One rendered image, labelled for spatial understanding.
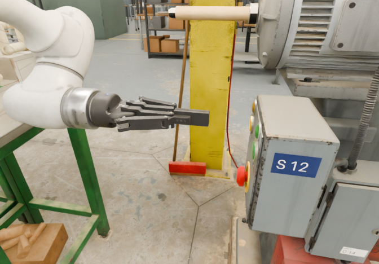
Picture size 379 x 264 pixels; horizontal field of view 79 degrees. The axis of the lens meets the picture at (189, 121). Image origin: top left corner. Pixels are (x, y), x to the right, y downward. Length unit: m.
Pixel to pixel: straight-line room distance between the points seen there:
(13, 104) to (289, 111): 0.54
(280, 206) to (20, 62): 0.95
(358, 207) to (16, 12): 0.81
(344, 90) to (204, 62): 1.10
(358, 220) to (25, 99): 0.79
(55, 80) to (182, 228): 1.26
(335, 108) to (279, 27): 0.23
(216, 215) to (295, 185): 1.31
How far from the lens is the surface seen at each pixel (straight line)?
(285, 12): 0.51
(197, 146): 1.84
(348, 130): 0.61
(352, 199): 0.66
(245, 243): 1.22
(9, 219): 1.69
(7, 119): 0.97
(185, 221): 1.63
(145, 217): 1.68
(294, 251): 0.85
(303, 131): 0.36
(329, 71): 0.64
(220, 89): 1.60
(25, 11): 0.56
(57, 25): 0.58
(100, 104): 0.49
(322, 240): 0.75
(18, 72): 1.04
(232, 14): 0.62
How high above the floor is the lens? 1.29
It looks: 28 degrees down
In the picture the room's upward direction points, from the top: straight up
